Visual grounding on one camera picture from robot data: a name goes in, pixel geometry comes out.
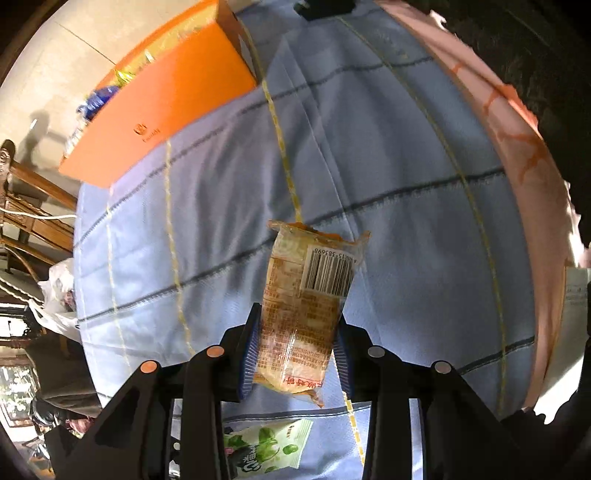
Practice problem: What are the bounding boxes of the white cable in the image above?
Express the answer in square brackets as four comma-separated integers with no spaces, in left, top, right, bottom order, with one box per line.
[0,208,77,222]

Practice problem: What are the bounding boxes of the carved wooden chair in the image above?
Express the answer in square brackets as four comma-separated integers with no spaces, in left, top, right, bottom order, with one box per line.
[0,138,79,282]

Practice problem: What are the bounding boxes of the clear orange-edged cake packet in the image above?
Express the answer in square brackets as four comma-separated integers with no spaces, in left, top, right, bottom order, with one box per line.
[253,220,371,409]

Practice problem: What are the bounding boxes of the blue snack packet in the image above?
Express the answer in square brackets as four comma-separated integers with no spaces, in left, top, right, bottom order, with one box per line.
[76,84,123,121]

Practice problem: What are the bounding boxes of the white paper sheet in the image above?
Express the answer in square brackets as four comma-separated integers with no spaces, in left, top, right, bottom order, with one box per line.
[561,265,591,352]

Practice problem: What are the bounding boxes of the black object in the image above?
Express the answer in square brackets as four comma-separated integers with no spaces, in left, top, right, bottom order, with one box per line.
[294,0,358,20]

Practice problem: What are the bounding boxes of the white plastic bag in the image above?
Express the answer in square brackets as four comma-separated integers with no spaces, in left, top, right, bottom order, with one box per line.
[30,258,81,342]

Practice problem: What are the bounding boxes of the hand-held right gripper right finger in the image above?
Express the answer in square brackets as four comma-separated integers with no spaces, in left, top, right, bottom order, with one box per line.
[333,318,504,480]

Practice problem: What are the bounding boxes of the yellow-green snack packet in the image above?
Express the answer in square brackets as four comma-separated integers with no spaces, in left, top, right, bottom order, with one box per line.
[113,51,155,88]

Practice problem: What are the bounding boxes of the orange storage box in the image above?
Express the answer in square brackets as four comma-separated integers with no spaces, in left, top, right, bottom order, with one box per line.
[58,0,259,188]

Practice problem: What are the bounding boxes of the green and white snack packet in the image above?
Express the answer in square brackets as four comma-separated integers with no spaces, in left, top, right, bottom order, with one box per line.
[223,418,315,476]

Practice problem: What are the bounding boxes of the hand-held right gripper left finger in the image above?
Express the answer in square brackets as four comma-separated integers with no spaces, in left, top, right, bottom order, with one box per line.
[58,302,264,480]

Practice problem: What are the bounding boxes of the blue checked bed sheet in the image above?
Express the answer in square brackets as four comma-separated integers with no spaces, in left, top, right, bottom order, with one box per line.
[73,0,543,480]

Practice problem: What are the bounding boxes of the pink cloth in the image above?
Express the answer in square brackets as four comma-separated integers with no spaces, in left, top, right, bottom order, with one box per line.
[374,0,591,416]

